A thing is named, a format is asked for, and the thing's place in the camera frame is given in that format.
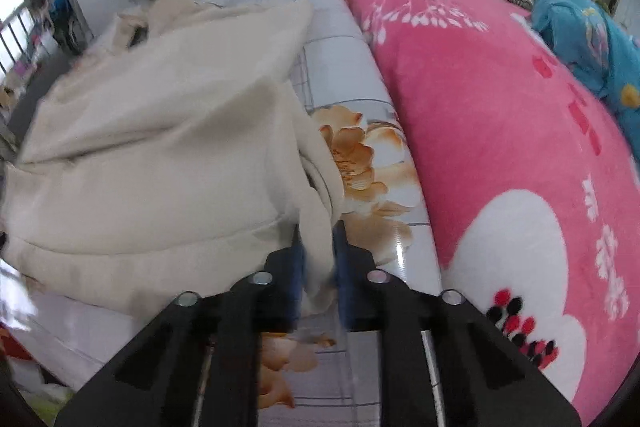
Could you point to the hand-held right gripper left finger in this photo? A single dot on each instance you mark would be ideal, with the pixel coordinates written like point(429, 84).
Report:
point(295, 282)

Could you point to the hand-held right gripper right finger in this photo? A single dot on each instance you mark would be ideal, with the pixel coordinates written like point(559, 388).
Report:
point(345, 302)

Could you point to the cream jacket with black stripes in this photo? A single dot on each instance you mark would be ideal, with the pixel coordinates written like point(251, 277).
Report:
point(150, 132)

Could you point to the pink floral blanket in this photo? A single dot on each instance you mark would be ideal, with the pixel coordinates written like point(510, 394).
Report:
point(475, 107)

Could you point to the blue printed cloth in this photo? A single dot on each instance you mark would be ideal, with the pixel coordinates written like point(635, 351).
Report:
point(585, 37)

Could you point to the metal railing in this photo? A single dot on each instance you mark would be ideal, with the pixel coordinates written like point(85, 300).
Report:
point(12, 37)

